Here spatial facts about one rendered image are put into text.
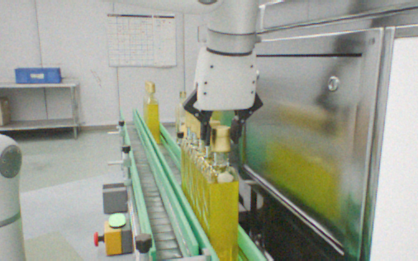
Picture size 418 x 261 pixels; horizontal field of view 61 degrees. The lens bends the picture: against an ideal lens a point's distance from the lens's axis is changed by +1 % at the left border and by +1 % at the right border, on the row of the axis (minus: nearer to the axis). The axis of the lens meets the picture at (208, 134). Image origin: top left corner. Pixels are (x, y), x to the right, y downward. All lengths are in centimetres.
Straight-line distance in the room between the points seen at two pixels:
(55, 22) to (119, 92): 148
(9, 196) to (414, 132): 63
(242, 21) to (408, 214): 33
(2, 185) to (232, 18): 47
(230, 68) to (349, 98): 18
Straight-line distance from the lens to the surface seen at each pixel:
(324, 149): 58
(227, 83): 58
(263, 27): 79
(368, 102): 48
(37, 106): 666
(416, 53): 44
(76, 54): 651
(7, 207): 73
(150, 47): 652
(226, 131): 63
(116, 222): 103
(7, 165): 70
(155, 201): 104
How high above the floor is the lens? 129
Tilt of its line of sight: 12 degrees down
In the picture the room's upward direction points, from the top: straight up
